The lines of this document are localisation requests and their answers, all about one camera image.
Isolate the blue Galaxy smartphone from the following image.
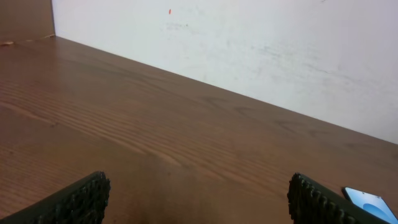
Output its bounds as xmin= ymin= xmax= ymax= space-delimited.
xmin=341 ymin=187 xmax=397 ymax=224

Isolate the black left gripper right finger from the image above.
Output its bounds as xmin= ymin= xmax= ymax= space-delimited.
xmin=287 ymin=172 xmax=387 ymax=224

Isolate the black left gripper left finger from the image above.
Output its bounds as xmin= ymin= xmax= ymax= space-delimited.
xmin=1 ymin=171 xmax=111 ymax=224

